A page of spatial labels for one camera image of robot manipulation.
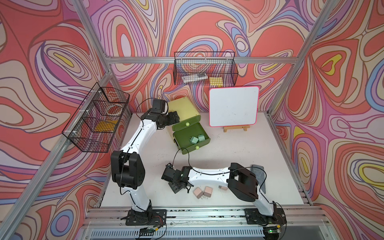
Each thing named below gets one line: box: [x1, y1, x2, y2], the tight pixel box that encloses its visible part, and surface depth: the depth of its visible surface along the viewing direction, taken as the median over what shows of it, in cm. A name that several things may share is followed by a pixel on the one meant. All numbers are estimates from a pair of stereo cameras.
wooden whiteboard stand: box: [223, 125, 251, 133], surface depth 107 cm
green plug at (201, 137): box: [198, 134, 206, 142], surface depth 95 cm
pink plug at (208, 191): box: [203, 186, 213, 198], surface depth 82 cm
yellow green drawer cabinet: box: [167, 96, 201, 132], surface depth 94 cm
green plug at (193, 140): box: [188, 136, 199, 144], surface depth 95 cm
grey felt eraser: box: [251, 164, 266, 194], surface depth 87 cm
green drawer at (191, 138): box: [173, 122, 211, 155], surface depth 95 cm
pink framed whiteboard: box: [208, 86, 259, 127], surface depth 104 cm
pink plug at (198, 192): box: [193, 187, 204, 199], surface depth 82 cm
